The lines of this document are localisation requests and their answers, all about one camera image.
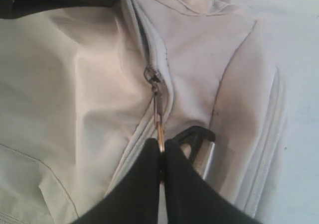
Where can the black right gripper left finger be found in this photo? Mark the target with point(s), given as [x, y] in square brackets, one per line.
[135, 199]

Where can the metal zipper pull with ring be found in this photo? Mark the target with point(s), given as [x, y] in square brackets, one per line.
[153, 77]

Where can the beige fabric duffel bag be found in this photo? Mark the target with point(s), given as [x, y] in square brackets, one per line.
[76, 109]

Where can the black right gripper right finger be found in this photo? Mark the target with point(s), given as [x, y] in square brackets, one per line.
[189, 199]

